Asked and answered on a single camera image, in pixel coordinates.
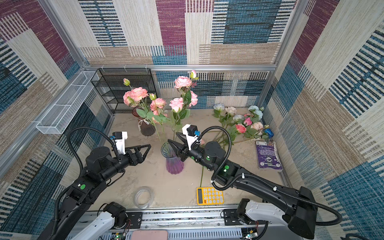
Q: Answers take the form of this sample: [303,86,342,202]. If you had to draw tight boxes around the pink rose stem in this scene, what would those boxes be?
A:
[169,70,199,140]
[149,94,168,145]
[122,77,164,145]

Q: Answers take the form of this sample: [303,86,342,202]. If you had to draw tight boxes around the purple blue glass vase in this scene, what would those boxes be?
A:
[161,143,184,175]

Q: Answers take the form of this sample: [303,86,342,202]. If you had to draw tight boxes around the pile of artificial flowers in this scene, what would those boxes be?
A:
[213,104,273,154]

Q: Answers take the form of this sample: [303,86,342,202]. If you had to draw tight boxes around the white mesh wall basket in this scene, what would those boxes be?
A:
[36,71,95,135]

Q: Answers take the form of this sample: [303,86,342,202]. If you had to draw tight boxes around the dark red glass vase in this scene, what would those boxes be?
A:
[132,106,156,137]

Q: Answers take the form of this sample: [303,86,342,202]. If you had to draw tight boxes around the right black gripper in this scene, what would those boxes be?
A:
[168,132,215,171]

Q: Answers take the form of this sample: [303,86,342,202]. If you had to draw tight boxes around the purple packet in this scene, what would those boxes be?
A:
[256,141,283,172]

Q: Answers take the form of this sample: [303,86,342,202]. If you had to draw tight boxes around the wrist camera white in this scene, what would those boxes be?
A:
[110,132,128,155]
[182,124,201,150]

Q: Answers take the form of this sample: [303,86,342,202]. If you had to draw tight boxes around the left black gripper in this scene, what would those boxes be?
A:
[101,143,150,184]

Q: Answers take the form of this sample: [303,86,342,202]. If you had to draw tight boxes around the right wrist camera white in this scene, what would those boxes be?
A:
[182,124,201,150]

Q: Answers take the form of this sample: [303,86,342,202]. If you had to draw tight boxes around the black wire shelf rack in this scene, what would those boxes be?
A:
[91,68,157,114]

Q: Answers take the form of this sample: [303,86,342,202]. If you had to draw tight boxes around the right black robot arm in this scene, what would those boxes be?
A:
[168,124,343,240]

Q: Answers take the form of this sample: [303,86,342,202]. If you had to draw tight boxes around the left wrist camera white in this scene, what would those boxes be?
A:
[110,132,128,155]

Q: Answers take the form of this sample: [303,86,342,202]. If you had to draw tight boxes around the yellow calculator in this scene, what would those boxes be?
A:
[197,187,224,206]

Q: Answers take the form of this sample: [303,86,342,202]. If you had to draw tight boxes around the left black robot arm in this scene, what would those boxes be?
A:
[39,127,152,240]

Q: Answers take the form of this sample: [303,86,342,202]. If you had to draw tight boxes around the clear tape roll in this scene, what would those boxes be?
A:
[134,187,154,210]

